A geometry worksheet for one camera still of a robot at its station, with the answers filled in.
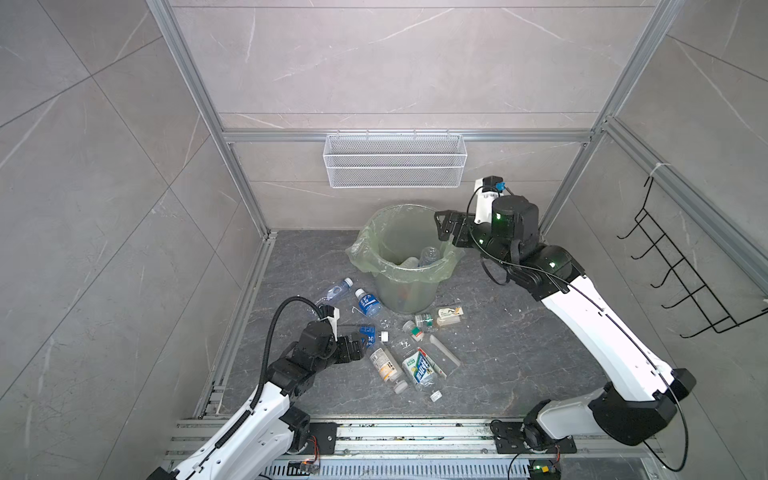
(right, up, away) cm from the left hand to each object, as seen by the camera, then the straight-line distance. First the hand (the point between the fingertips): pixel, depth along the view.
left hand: (354, 333), depth 81 cm
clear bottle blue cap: (-7, +10, +20) cm, 24 cm away
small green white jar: (+21, +1, +9) cm, 23 cm away
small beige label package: (+28, +3, +9) cm, 30 cm away
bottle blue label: (+4, -3, +5) cm, 7 cm away
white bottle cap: (+22, -16, -4) cm, 27 cm away
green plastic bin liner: (+14, +25, +16) cm, 32 cm away
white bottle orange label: (+9, -9, -1) cm, 13 cm away
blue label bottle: (+3, +6, +12) cm, 14 cm away
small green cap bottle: (+16, -1, +9) cm, 19 cm away
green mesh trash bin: (+14, +25, +15) cm, 32 cm away
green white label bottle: (+18, -9, -1) cm, 20 cm away
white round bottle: (+17, +19, +21) cm, 33 cm away
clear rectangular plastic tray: (+25, -8, +6) cm, 27 cm away
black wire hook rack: (+78, +20, -11) cm, 81 cm away
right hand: (+23, +31, -14) cm, 42 cm away
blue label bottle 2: (+22, +22, +11) cm, 33 cm away
